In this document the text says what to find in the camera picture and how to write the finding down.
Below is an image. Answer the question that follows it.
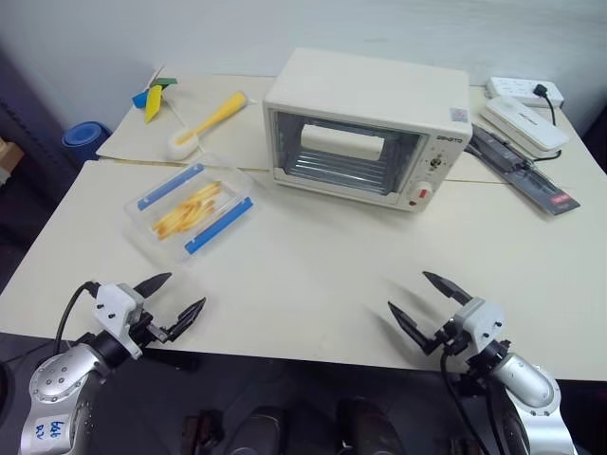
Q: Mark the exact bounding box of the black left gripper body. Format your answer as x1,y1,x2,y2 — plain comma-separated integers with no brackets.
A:
128,310,175,350

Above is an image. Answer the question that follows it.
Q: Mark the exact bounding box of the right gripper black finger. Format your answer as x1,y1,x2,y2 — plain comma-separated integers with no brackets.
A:
422,270,473,309
387,300,435,355

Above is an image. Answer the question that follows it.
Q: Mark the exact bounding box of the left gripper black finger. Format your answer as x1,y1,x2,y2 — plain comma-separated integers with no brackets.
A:
162,297,208,344
133,272,174,300

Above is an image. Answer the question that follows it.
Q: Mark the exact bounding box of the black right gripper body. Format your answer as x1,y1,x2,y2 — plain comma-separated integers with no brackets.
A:
428,320,469,357

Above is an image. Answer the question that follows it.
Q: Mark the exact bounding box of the clear container with fries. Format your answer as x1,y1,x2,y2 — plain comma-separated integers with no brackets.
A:
123,152,255,267

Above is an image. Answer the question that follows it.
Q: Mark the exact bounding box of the white toaster oven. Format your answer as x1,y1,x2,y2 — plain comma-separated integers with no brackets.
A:
263,46,474,213

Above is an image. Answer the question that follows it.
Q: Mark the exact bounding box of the yellow french fries pile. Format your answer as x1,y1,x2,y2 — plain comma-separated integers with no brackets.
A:
151,180,224,240

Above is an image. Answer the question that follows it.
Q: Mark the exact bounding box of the blue container clip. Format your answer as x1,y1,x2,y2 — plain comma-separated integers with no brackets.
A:
184,195,253,255
137,163,206,210

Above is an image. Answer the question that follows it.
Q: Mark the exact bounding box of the black flat package red label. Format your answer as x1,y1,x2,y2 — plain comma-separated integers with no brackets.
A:
466,123,582,217

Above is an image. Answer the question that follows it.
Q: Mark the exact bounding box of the blue rolled mat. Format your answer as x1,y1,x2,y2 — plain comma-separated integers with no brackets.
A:
62,121,113,163

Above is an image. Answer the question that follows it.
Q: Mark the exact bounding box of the yellow and blue toy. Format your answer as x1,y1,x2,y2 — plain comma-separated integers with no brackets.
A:
143,84,165,125

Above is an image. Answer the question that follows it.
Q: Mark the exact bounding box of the white flat box device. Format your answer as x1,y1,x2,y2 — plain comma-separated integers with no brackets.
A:
478,96,570,160

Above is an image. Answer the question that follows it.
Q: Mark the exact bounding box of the brown cardboard box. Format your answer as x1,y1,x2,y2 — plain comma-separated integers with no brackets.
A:
0,136,26,187

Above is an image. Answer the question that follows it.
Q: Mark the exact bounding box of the white power strip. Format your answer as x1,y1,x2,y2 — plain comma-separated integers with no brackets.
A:
484,76,566,108

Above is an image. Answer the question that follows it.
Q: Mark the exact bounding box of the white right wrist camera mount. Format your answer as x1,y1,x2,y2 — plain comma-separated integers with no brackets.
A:
451,297,506,355

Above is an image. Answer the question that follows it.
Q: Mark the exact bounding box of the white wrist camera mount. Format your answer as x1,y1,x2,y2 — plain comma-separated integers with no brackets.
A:
92,282,154,359
451,297,506,355

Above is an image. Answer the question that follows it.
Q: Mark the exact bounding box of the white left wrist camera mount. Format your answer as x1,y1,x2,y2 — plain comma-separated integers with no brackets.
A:
92,282,154,359

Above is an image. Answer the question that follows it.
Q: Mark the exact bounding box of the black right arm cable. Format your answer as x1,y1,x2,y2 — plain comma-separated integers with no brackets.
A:
439,348,489,455

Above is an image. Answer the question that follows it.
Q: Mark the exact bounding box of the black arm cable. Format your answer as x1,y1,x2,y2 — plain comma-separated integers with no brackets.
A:
53,281,102,355
439,348,489,455

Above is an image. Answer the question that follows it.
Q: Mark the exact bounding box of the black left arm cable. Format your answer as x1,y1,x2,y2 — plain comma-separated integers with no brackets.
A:
53,281,102,355

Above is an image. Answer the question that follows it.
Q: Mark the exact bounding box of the yellow handled sponge brush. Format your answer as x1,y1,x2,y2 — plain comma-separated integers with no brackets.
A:
165,91,258,160

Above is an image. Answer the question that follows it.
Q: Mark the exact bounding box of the black power plug with cable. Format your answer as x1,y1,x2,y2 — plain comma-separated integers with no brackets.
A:
520,83,564,167

